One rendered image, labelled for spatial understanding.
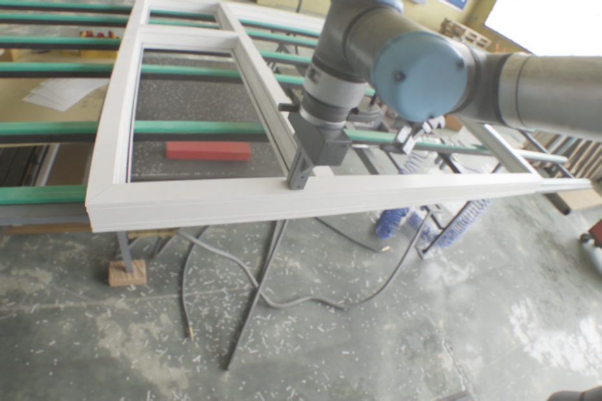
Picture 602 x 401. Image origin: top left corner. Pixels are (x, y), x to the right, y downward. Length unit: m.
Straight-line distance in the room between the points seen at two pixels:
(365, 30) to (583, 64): 0.22
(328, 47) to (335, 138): 0.13
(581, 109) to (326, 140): 0.31
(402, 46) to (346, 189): 0.38
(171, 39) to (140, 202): 0.85
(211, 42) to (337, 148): 0.91
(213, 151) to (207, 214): 0.58
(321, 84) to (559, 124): 0.29
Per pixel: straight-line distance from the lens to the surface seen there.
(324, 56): 0.43
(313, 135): 0.48
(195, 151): 1.11
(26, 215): 0.67
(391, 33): 0.33
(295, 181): 0.56
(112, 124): 0.69
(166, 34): 1.27
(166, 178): 1.06
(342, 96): 0.44
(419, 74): 0.31
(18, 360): 1.51
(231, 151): 1.13
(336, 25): 0.41
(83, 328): 1.46
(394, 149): 0.87
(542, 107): 0.37
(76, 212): 0.64
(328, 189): 0.61
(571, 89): 0.35
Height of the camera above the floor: 1.32
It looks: 41 degrees down
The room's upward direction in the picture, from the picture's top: 23 degrees clockwise
